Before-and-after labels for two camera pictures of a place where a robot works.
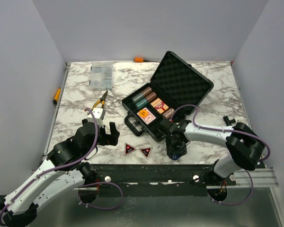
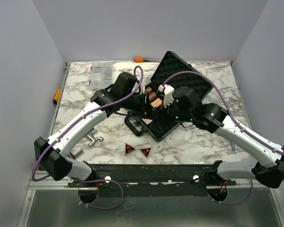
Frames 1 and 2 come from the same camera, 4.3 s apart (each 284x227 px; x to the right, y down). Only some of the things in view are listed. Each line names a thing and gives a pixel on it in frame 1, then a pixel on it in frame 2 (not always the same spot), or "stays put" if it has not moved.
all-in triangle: (146, 152) stays put
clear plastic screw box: (101, 76) stays put
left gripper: (111, 139) -> (145, 110)
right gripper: (181, 150) -> (158, 115)
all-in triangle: (128, 149) stays put
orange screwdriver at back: (140, 60) stays put
